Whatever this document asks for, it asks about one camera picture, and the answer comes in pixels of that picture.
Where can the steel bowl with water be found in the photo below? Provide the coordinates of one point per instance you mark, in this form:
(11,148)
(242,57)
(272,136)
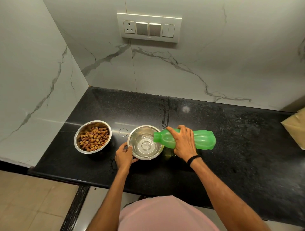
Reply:
(145,144)

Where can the person's right hand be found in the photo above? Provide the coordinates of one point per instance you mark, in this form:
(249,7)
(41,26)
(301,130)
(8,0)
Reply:
(184,145)

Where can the person's left hand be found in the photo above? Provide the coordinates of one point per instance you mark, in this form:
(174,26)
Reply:
(124,158)

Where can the green plastic water bottle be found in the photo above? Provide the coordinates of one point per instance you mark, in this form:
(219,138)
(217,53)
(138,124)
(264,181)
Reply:
(202,140)

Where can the pink shirt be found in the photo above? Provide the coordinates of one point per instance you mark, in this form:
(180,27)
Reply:
(164,215)

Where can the person's right thumb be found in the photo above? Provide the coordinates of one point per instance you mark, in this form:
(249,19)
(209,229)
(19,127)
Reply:
(172,132)

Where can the brown paper bag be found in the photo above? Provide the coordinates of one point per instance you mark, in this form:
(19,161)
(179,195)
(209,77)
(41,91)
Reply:
(295,129)

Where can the black wristband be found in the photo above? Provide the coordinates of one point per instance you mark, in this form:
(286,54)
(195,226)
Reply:
(193,159)

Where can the person's left forearm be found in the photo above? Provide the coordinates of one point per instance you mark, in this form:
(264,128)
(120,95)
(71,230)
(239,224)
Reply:
(110,202)

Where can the pile of brown kibble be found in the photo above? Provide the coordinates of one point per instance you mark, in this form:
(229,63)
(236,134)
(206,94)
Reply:
(94,139)

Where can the person's left thumb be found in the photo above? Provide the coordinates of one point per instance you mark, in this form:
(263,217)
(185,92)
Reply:
(129,149)

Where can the steel bowl with kibble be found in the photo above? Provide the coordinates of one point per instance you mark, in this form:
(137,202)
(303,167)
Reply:
(92,136)

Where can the person's right forearm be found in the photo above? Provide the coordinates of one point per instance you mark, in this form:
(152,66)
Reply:
(226,197)

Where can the white wall switch panel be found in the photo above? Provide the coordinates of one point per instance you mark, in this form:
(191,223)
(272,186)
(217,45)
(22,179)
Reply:
(149,27)

